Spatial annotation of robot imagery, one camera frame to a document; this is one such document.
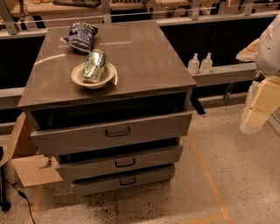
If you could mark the right clear sanitizer bottle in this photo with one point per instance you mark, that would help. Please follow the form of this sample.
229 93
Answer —
206 64

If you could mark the brown cardboard box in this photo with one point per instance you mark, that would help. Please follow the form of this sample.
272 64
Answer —
32 168

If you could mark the blue chip bag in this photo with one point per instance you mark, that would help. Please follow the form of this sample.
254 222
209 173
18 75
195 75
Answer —
81 37

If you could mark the black stand base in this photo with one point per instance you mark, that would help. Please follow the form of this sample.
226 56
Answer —
4 203

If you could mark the bottom grey drawer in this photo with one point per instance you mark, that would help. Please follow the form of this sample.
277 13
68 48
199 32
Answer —
117 182

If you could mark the green can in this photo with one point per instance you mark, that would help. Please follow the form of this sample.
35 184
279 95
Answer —
94 67

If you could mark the middle grey drawer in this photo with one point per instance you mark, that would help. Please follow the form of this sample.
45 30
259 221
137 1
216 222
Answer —
121 163

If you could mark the top grey drawer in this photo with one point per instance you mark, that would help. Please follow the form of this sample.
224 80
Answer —
111 134

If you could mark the grey drawer cabinet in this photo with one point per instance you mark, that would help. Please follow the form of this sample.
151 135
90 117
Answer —
151 80

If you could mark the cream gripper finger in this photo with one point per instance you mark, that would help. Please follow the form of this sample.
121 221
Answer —
267 98
256 119

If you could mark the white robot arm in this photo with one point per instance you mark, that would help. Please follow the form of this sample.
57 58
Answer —
268 51

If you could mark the clear sanitizer bottle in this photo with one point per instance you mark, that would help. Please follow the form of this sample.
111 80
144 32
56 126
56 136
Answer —
206 64
193 64

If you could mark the grey drawer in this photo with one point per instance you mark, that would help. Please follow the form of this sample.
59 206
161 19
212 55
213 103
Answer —
111 134
121 163
117 182

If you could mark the white paper bowl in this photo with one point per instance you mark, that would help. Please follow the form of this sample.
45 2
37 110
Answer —
108 75

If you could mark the left clear sanitizer bottle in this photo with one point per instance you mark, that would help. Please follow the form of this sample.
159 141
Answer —
193 64

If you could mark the grey metal railing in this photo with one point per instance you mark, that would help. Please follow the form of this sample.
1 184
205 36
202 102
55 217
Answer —
23 18

